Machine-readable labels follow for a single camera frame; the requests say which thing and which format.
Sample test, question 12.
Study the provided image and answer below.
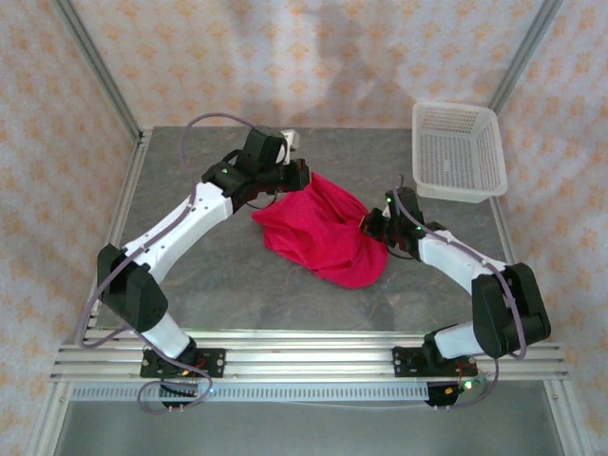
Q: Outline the white perforated plastic basket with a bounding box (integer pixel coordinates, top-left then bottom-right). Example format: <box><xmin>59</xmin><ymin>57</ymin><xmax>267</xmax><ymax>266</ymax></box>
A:
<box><xmin>410</xmin><ymin>100</ymin><xmax>509</xmax><ymax>204</ymax></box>

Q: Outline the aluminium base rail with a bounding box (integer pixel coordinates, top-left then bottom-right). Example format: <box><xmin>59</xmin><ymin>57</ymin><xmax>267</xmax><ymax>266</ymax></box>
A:
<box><xmin>49</xmin><ymin>330</ymin><xmax>569</xmax><ymax>382</ymax></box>

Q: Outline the grey slotted cable duct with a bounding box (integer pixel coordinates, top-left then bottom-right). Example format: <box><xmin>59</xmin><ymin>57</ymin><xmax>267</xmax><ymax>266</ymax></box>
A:
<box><xmin>69</xmin><ymin>383</ymin><xmax>431</xmax><ymax>403</ymax></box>

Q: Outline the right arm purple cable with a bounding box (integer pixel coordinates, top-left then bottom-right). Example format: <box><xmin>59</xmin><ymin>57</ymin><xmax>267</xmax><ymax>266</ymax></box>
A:
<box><xmin>391</xmin><ymin>173</ymin><xmax>528</xmax><ymax>409</ymax></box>

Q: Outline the patterned white orange fabric backdrop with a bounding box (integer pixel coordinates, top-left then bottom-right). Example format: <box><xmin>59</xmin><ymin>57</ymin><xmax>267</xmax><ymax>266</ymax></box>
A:
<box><xmin>0</xmin><ymin>0</ymin><xmax>608</xmax><ymax>456</ymax></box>

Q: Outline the small black electronics board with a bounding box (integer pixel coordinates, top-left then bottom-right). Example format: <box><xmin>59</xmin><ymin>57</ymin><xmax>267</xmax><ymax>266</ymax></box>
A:
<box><xmin>159</xmin><ymin>379</ymin><xmax>200</xmax><ymax>410</ymax></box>
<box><xmin>426</xmin><ymin>379</ymin><xmax>490</xmax><ymax>409</ymax></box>

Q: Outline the pink red t-shirt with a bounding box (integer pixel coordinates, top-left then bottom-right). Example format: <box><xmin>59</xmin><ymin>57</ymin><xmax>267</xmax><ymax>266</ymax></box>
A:
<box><xmin>250</xmin><ymin>171</ymin><xmax>390</xmax><ymax>291</ymax></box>

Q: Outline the aluminium frame post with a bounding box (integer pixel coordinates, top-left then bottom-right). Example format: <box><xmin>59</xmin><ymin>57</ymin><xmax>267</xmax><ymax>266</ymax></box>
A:
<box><xmin>52</xmin><ymin>0</ymin><xmax>146</xmax><ymax>143</ymax></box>
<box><xmin>487</xmin><ymin>0</ymin><xmax>567</xmax><ymax>114</ymax></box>

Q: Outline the aluminium table side rail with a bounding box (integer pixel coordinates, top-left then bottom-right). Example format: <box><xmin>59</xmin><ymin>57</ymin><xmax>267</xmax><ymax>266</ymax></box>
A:
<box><xmin>488</xmin><ymin>197</ymin><xmax>542</xmax><ymax>343</ymax></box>
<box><xmin>73</xmin><ymin>130</ymin><xmax>153</xmax><ymax>346</ymax></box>

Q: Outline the aluminium frame leg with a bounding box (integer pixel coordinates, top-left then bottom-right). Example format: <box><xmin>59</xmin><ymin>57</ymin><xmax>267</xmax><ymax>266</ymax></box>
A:
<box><xmin>28</xmin><ymin>379</ymin><xmax>72</xmax><ymax>456</ymax></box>
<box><xmin>543</xmin><ymin>379</ymin><xmax>595</xmax><ymax>456</ymax></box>

